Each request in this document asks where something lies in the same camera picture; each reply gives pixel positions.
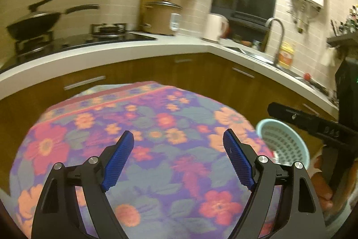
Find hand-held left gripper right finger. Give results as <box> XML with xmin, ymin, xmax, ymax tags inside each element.
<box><xmin>223</xmin><ymin>128</ymin><xmax>327</xmax><ymax>239</ymax></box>

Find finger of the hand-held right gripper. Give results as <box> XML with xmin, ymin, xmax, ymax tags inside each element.
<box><xmin>268</xmin><ymin>102</ymin><xmax>319</xmax><ymax>134</ymax></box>

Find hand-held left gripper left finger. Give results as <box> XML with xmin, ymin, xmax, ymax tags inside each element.
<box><xmin>31</xmin><ymin>130</ymin><xmax>135</xmax><ymax>239</ymax></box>

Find light green plastic basket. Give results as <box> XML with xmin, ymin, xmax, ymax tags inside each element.
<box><xmin>256</xmin><ymin>118</ymin><xmax>310</xmax><ymax>171</ymax></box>

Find person's right hand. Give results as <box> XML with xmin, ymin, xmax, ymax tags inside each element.
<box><xmin>310</xmin><ymin>152</ymin><xmax>336</xmax><ymax>212</ymax></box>

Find floral tablecloth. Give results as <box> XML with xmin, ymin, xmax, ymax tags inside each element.
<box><xmin>8</xmin><ymin>81</ymin><xmax>280</xmax><ymax>239</ymax></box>

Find yellow bottle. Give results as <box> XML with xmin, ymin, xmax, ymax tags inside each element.
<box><xmin>278</xmin><ymin>42</ymin><xmax>295</xmax><ymax>70</ymax></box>

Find kitchen sink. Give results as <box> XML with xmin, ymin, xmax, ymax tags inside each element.
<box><xmin>224</xmin><ymin>46</ymin><xmax>303</xmax><ymax>77</ymax></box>

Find metal faucet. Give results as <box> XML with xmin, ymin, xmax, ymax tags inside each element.
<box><xmin>264</xmin><ymin>18</ymin><xmax>285</xmax><ymax>66</ymax></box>

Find water heater pipes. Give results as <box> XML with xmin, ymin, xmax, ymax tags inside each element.
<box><xmin>288</xmin><ymin>0</ymin><xmax>322</xmax><ymax>32</ymax></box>

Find kitchen counter with wooden cabinets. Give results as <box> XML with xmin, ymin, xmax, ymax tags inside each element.
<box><xmin>0</xmin><ymin>32</ymin><xmax>340</xmax><ymax>192</ymax></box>

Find white electric kettle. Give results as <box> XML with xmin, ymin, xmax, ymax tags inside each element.
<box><xmin>204</xmin><ymin>13</ymin><xmax>229</xmax><ymax>42</ymax></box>

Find black gas stove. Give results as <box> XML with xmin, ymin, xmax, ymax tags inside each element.
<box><xmin>0</xmin><ymin>23</ymin><xmax>157</xmax><ymax>71</ymax></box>

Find beige rice cooker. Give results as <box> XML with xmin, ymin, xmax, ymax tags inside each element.
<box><xmin>140</xmin><ymin>0</ymin><xmax>183</xmax><ymax>36</ymax></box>

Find black wok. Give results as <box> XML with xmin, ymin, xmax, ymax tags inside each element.
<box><xmin>6</xmin><ymin>0</ymin><xmax>100</xmax><ymax>41</ymax></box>

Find metal drawer handle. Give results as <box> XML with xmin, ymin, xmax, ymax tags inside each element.
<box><xmin>302</xmin><ymin>103</ymin><xmax>319</xmax><ymax>116</ymax></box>
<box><xmin>64</xmin><ymin>76</ymin><xmax>106</xmax><ymax>90</ymax></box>
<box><xmin>232</xmin><ymin>67</ymin><xmax>255</xmax><ymax>78</ymax></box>

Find wall shelf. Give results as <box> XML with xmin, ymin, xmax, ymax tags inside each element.
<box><xmin>327</xmin><ymin>5</ymin><xmax>358</xmax><ymax>49</ymax></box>

